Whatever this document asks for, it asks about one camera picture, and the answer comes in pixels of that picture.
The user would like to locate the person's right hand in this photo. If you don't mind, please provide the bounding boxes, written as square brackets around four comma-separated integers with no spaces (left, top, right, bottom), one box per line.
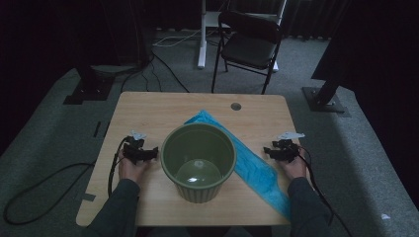
[279,147,308,182]

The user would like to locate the black stand with square base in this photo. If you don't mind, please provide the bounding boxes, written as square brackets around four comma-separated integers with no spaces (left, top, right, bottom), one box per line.
[62,64,115,106]

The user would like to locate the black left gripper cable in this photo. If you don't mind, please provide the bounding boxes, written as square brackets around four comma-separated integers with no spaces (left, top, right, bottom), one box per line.
[107,136,130,198]

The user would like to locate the blue plastic bag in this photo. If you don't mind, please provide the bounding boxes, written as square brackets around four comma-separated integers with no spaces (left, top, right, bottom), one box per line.
[184,109,293,221]

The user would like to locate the black slanted post with base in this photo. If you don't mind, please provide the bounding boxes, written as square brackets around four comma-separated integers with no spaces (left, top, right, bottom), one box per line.
[301,77,348,115]

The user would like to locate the white desk frame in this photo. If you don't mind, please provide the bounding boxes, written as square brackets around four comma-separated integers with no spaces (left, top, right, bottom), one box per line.
[197,0,289,73]

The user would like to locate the green ribbed plastic bin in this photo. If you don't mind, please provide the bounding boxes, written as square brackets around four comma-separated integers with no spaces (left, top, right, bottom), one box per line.
[160,122,237,204]

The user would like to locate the long black looped cable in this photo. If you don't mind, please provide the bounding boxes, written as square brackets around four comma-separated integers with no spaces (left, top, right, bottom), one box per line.
[2,161,97,227]

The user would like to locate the black thin cables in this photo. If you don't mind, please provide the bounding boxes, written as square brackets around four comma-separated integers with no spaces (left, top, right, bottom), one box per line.
[120,48,191,94]

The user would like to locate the black folding chair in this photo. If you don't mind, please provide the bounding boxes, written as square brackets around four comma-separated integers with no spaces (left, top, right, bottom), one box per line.
[210,10,285,96]

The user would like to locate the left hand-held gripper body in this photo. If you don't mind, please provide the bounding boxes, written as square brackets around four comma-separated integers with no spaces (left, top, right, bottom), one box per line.
[123,129,148,165]

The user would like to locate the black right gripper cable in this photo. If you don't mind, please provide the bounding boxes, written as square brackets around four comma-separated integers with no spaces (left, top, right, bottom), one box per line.
[297,146,353,237]

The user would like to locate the person's left hand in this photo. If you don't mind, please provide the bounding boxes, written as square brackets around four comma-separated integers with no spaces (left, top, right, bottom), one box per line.
[118,149,153,184]

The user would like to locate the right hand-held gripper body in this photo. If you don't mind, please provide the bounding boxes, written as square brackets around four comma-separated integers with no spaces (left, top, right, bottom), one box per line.
[277,131,306,164]

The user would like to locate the dark curtain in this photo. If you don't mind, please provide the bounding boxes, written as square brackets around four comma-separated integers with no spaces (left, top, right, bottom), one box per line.
[310,0,419,211]

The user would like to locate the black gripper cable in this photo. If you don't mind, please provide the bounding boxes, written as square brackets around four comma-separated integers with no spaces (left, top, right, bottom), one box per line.
[107,136,130,198]
[297,146,353,237]

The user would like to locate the white cable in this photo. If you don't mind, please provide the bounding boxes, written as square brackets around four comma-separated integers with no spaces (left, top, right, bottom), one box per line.
[151,28,203,48]

